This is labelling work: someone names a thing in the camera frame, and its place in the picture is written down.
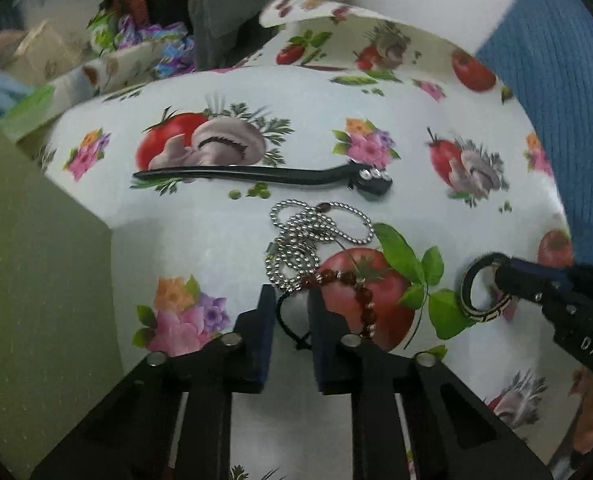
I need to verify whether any green cardboard box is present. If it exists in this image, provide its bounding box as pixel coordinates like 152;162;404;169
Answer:
0;120;126;467

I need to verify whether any red striped box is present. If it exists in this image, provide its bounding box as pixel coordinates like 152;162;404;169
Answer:
110;0;153;24

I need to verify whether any red bead bracelet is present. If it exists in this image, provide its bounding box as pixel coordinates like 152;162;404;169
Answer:
276;268;379;352

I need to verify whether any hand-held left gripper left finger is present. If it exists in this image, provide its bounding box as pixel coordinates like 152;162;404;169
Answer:
29;284;278;480

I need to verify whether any purple patterned bag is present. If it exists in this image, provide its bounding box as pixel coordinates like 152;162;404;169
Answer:
115;14;198;79

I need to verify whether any pile of dark clothes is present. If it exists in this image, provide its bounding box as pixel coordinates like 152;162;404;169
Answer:
188;0;348;72

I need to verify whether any green patterned bag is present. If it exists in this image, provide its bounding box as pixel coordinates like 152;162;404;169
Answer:
85;9;120;57

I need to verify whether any silver bead chain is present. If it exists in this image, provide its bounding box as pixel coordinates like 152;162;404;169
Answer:
265;198;376;294

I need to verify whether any light blue cloth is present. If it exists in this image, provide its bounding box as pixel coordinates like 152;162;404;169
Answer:
0;72;36;137

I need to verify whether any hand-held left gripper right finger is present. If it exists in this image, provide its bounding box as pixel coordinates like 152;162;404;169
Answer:
307;287;555;480

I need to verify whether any black rhinestone hair clip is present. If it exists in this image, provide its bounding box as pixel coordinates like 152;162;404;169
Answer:
131;159;394;200

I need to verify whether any vegetable print tablecloth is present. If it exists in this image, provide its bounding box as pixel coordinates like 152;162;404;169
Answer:
6;0;593;480

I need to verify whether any black patterned bangle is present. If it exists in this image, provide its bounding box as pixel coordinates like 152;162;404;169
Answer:
459;253;520;322

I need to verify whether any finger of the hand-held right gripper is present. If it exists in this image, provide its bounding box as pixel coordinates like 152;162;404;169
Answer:
503;255;576;287
493;264;558;307

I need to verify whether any clear plastic beige bag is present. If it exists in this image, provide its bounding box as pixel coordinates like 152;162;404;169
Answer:
13;19;86;87

